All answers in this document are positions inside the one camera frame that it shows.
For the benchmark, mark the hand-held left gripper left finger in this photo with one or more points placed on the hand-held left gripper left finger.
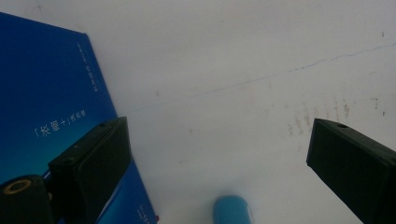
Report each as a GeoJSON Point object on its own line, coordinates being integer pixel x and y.
{"type": "Point", "coordinates": [90, 168]}

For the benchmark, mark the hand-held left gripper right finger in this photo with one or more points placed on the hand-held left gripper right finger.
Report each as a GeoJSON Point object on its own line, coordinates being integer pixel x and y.
{"type": "Point", "coordinates": [355, 165]}

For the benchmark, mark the blue book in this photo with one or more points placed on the blue book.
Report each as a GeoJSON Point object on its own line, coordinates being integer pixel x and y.
{"type": "Point", "coordinates": [46, 93]}

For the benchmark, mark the light blue rounded object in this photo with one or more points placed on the light blue rounded object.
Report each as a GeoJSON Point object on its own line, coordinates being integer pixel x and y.
{"type": "Point", "coordinates": [232, 210]}

